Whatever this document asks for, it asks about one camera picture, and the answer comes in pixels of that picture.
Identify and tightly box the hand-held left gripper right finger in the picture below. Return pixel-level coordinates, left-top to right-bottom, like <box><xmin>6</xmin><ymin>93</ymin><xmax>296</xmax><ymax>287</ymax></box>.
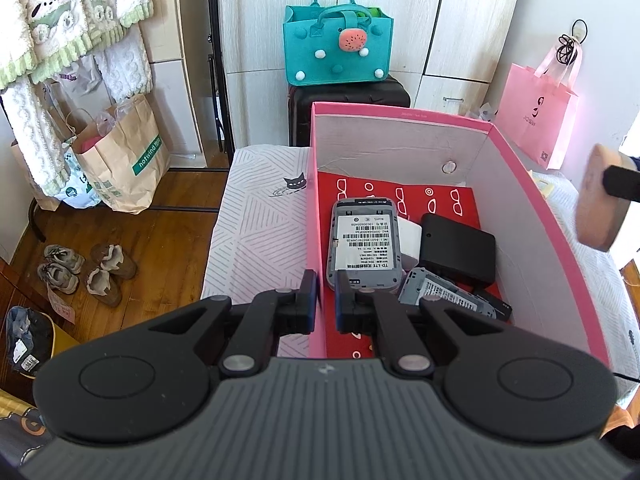
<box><xmin>335</xmin><ymin>270</ymin><xmax>501</xmax><ymax>376</ymax></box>

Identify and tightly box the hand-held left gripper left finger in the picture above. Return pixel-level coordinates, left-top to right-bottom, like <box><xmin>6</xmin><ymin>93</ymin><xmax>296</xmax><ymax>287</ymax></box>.
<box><xmin>147</xmin><ymin>269</ymin><xmax>321</xmax><ymax>378</ymax></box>

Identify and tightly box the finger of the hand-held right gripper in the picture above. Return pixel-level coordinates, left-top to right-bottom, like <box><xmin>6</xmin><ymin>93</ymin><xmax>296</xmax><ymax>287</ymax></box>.
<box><xmin>602</xmin><ymin>164</ymin><xmax>640</xmax><ymax>200</ymax></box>

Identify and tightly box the pink round case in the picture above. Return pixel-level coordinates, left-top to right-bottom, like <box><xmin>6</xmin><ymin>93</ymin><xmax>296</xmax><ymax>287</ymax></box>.
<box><xmin>574</xmin><ymin>144</ymin><xmax>636</xmax><ymax>253</ymax></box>

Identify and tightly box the dark grey pocket router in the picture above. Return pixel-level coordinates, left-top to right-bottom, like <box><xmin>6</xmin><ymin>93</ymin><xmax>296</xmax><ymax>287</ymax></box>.
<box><xmin>326</xmin><ymin>197</ymin><xmax>402</xmax><ymax>295</ymax></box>

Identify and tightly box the white charger cube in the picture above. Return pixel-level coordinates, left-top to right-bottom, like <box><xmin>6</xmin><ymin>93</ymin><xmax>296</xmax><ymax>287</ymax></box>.
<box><xmin>397</xmin><ymin>220</ymin><xmax>425</xmax><ymax>271</ymax></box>

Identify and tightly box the blue grey pocket router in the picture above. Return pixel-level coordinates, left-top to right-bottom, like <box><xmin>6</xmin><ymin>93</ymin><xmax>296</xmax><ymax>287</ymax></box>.
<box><xmin>397</xmin><ymin>267</ymin><xmax>496</xmax><ymax>318</ymax></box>

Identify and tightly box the pink cardboard box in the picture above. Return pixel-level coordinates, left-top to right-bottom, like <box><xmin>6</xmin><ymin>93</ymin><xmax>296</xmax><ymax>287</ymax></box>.
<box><xmin>307</xmin><ymin>101</ymin><xmax>612</xmax><ymax>371</ymax></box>

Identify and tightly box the black rectangular box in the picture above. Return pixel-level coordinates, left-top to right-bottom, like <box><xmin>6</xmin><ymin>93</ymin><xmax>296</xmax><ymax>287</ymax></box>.
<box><xmin>417</xmin><ymin>212</ymin><xmax>497</xmax><ymax>288</ymax></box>

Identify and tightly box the black battery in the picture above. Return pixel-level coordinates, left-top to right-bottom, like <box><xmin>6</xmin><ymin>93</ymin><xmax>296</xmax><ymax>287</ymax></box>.
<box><xmin>472</xmin><ymin>287</ymin><xmax>513</xmax><ymax>323</ymax></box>

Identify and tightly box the white patterned tablecloth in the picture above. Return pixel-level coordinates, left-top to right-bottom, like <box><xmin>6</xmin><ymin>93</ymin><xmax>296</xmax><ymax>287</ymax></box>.
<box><xmin>200</xmin><ymin>145</ymin><xmax>640</xmax><ymax>401</ymax></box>

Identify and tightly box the pink gift bag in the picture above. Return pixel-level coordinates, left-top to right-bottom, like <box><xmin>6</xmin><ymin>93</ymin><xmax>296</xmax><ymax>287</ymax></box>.
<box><xmin>492</xmin><ymin>42</ymin><xmax>585</xmax><ymax>171</ymax></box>

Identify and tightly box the red printed sheet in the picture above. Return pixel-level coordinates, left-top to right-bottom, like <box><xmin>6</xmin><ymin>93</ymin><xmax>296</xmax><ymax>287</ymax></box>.
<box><xmin>317</xmin><ymin>170</ymin><xmax>511</xmax><ymax>361</ymax></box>

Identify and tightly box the tan fleece boot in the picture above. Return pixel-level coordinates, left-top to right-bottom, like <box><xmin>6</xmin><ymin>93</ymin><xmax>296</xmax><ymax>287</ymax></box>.
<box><xmin>86</xmin><ymin>267</ymin><xmax>123</xmax><ymax>308</ymax></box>
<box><xmin>90</xmin><ymin>243</ymin><xmax>137</xmax><ymax>281</ymax></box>

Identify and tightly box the black suitcase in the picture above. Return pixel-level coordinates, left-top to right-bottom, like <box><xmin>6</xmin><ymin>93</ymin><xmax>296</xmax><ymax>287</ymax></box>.
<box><xmin>287</xmin><ymin>76</ymin><xmax>412</xmax><ymax>150</ymax></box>

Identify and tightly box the brown paper bag green label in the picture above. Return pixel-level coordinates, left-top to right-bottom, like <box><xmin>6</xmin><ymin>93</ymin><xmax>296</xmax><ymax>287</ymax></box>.
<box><xmin>70</xmin><ymin>92</ymin><xmax>171</xmax><ymax>215</ymax></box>

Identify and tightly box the teal felt handbag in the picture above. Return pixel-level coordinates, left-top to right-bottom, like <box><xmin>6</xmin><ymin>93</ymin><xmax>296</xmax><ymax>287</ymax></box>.
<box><xmin>282</xmin><ymin>0</ymin><xmax>395</xmax><ymax>87</ymax></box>

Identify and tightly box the grey sneaker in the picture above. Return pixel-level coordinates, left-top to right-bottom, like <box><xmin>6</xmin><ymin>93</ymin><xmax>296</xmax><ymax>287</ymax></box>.
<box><xmin>37</xmin><ymin>262</ymin><xmax>80</xmax><ymax>295</ymax></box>
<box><xmin>44</xmin><ymin>244</ymin><xmax>86</xmax><ymax>275</ymax></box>

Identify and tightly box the white green plastic bag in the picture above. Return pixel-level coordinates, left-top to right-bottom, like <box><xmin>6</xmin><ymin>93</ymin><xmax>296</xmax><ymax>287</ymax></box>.
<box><xmin>55</xmin><ymin>150</ymin><xmax>103</xmax><ymax>209</ymax></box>

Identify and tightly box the white wardrobe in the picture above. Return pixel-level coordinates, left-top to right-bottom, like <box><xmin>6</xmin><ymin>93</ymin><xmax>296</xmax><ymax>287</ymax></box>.
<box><xmin>220</xmin><ymin>0</ymin><xmax>526</xmax><ymax>121</ymax></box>

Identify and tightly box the blue denim cloth with tags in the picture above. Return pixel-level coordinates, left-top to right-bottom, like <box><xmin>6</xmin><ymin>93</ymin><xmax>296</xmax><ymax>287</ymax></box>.
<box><xmin>5</xmin><ymin>306</ymin><xmax>55</xmax><ymax>376</ymax></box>

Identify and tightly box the black clothes rack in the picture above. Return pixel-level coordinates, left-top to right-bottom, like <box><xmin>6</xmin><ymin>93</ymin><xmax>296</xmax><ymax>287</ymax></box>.
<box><xmin>27</xmin><ymin>195</ymin><xmax>48</xmax><ymax>246</ymax></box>

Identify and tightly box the yellow black printed cushion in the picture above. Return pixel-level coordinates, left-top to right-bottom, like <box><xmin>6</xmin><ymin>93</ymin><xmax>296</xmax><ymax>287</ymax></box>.
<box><xmin>0</xmin><ymin>390</ymin><xmax>56</xmax><ymax>466</ymax></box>

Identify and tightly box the white printed plastic bag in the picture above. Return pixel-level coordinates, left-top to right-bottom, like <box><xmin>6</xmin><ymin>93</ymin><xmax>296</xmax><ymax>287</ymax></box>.
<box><xmin>47</xmin><ymin>55</ymin><xmax>113</xmax><ymax>106</ymax></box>

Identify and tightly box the brown paper shopping bag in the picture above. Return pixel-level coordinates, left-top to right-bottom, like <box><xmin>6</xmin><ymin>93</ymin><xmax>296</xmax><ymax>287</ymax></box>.
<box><xmin>0</xmin><ymin>30</ymin><xmax>153</xmax><ymax>196</ymax></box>

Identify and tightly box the black coil hair tie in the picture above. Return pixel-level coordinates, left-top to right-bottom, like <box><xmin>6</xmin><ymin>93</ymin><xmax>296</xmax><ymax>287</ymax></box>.
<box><xmin>555</xmin><ymin>35</ymin><xmax>576</xmax><ymax>66</ymax></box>

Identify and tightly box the black door frame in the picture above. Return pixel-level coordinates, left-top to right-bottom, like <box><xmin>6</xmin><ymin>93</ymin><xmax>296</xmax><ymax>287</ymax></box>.
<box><xmin>206</xmin><ymin>0</ymin><xmax>236</xmax><ymax>156</ymax></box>

